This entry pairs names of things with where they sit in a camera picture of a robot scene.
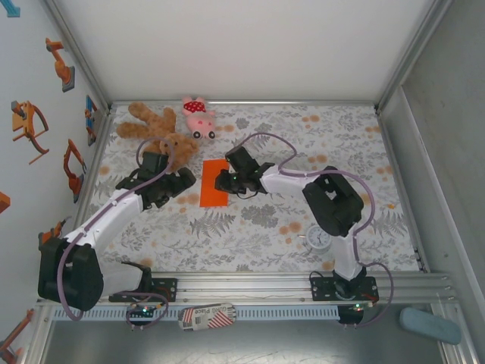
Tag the orange paper sheet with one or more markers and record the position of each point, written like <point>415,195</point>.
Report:
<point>210,189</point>

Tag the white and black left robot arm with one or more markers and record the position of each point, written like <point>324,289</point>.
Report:
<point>110,220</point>

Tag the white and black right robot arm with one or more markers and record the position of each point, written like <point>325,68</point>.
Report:
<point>333,204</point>

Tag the brown teddy bear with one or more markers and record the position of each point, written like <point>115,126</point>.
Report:
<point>159,125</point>

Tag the floral table mat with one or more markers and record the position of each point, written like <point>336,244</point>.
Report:
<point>227,246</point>

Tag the pink plush toy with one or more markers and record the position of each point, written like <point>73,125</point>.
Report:
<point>199,117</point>

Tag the thin aluminium crossbar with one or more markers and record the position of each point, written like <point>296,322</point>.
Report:
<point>246,102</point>

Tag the small white alarm clock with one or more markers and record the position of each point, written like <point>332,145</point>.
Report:
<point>319,237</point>

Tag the small green LED board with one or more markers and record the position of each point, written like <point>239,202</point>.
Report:
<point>144,310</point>
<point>358,306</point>

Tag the red white striped label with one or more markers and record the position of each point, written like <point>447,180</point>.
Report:
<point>206,316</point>

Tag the blue oblong pad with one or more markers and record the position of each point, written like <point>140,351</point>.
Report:
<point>428,324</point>

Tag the blue and orange wall sticker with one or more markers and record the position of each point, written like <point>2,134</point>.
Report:
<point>91,121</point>

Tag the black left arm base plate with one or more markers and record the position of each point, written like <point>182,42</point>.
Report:
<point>166,288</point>

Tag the wide aluminium base rail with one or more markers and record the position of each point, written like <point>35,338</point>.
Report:
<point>246,288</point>

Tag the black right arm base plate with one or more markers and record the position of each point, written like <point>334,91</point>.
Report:
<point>322,290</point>

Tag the orange claw wall sticker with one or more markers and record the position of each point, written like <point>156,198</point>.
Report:
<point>26,125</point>

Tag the small orange wall sticker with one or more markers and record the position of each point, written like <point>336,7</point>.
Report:
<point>4,203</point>

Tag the aluminium frame post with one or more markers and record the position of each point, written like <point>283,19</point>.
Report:
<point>413,49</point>
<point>76,49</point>

